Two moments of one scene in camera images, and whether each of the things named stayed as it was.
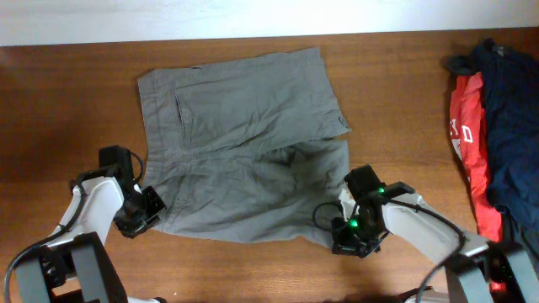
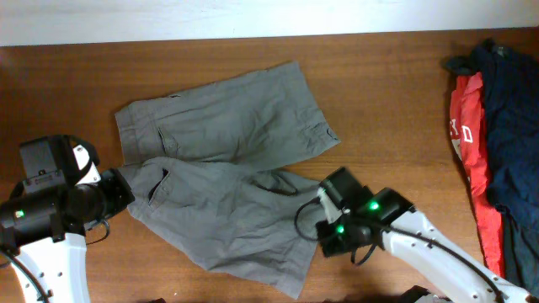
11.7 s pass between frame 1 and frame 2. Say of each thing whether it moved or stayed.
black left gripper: moved
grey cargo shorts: moved
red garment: stayed
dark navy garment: stayed
